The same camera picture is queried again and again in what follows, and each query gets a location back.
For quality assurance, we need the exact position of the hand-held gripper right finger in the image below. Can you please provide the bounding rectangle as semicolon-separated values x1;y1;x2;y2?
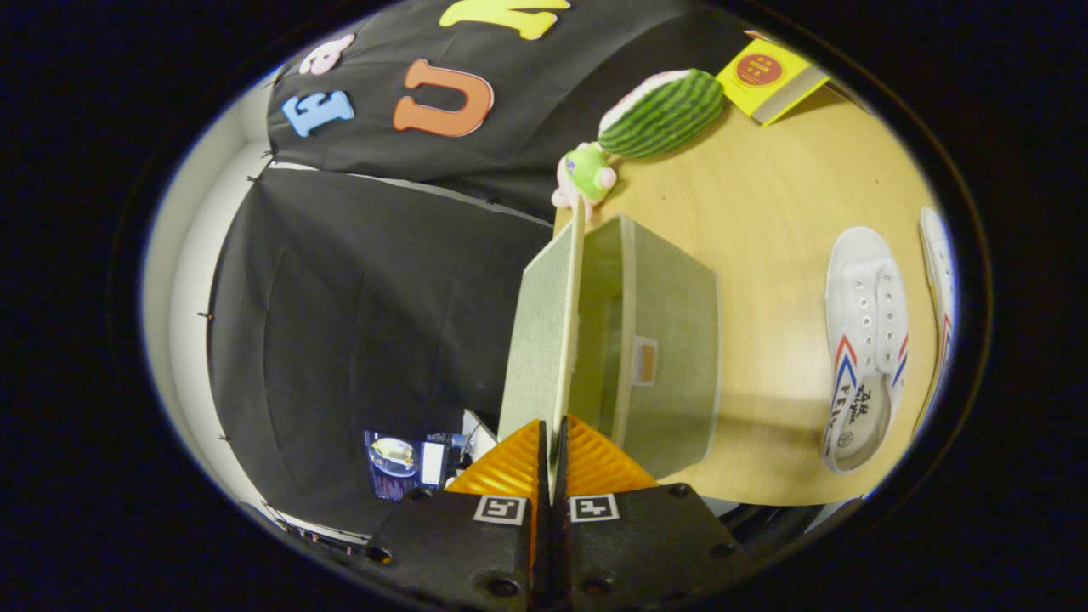
554;414;755;612

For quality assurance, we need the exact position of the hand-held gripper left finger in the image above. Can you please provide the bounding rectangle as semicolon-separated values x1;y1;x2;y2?
364;418;553;612

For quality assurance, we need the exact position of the green fabric storage box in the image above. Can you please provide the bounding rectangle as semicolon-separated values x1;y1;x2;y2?
497;197;722;479

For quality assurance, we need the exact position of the white canvas shoe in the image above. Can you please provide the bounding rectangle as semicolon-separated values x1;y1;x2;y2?
820;226;910;475
918;206;959;426

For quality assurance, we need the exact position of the blue printed carton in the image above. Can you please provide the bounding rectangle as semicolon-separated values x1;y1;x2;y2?
364;429;468;502

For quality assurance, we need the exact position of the pink and green plush toy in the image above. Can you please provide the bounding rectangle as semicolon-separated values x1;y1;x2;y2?
551;142;618;224

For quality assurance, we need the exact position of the watermelon slice plush toy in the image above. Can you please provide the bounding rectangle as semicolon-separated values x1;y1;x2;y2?
598;70;725;160

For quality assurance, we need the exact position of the yellow book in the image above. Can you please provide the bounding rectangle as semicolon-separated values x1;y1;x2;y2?
717;38;830;127

